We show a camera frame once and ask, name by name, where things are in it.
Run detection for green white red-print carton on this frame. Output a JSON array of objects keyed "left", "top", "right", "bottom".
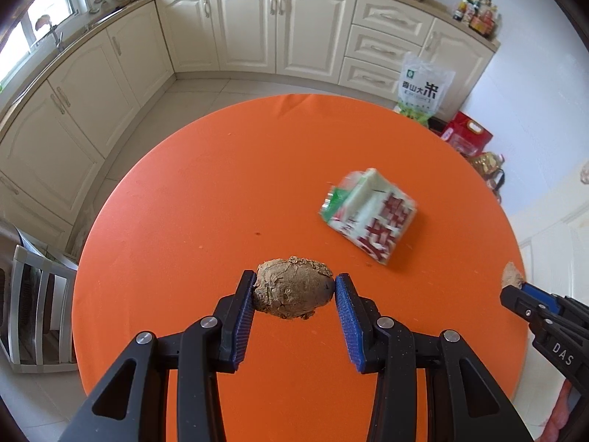
[{"left": 319, "top": 168, "right": 418, "bottom": 267}]

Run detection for person's right hand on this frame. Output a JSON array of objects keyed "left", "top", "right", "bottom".
[{"left": 542, "top": 380, "right": 584, "bottom": 442}]

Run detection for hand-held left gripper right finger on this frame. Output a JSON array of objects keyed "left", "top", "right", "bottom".
[{"left": 334, "top": 273, "right": 537, "bottom": 442}]

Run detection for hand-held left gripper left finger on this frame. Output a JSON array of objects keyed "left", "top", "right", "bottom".
[{"left": 57, "top": 269, "right": 258, "bottom": 442}]

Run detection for group of condiment bottles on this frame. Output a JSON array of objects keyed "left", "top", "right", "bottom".
[{"left": 452, "top": 0, "right": 501, "bottom": 40}]

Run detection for metal frame chair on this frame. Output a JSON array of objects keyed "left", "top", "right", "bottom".
[{"left": 0, "top": 221, "right": 81, "bottom": 375}]

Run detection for orange round tablecloth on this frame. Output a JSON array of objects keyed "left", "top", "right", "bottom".
[{"left": 71, "top": 93, "right": 530, "bottom": 442}]

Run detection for red gift box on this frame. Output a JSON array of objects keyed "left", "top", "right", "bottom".
[{"left": 441, "top": 111, "right": 494, "bottom": 157}]

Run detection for brown earthy lump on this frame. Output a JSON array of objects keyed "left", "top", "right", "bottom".
[
  {"left": 253, "top": 255, "right": 335, "bottom": 320},
  {"left": 501, "top": 262, "right": 526, "bottom": 290}
]

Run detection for kitchen window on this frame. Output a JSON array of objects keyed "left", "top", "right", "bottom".
[{"left": 0, "top": 0, "right": 88, "bottom": 88}]

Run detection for cream lower kitchen cabinets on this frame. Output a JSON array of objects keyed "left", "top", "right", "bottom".
[{"left": 0, "top": 0, "right": 500, "bottom": 259}]

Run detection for sink faucet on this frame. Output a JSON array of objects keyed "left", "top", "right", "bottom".
[{"left": 34, "top": 15, "right": 65, "bottom": 53}]

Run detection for white green rice bag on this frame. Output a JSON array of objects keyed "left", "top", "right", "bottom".
[{"left": 396, "top": 55, "right": 456, "bottom": 125}]

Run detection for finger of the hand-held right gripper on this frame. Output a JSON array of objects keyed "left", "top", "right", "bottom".
[
  {"left": 499, "top": 285, "right": 556, "bottom": 332},
  {"left": 522, "top": 283, "right": 589, "bottom": 327}
]

